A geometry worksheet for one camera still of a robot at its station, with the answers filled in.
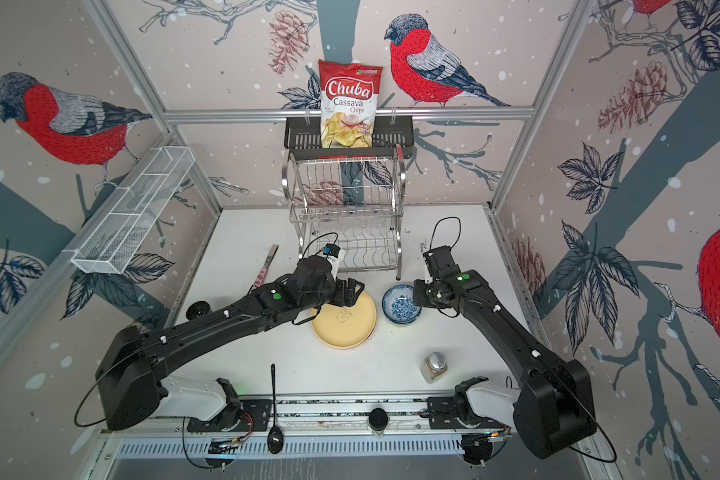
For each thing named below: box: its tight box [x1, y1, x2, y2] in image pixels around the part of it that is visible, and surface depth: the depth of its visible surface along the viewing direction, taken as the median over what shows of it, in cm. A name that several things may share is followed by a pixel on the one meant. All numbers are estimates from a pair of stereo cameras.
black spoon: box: [267, 363, 284, 454], surface depth 72 cm
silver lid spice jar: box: [420, 351, 448, 384], surface depth 74 cm
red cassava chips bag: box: [318, 59, 383, 149], surface depth 85 cm
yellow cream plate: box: [311, 291, 377, 350], surface depth 86 cm
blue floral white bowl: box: [382, 284, 422, 324], surface depth 90 cm
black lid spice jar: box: [186, 301, 212, 321], surface depth 81 cm
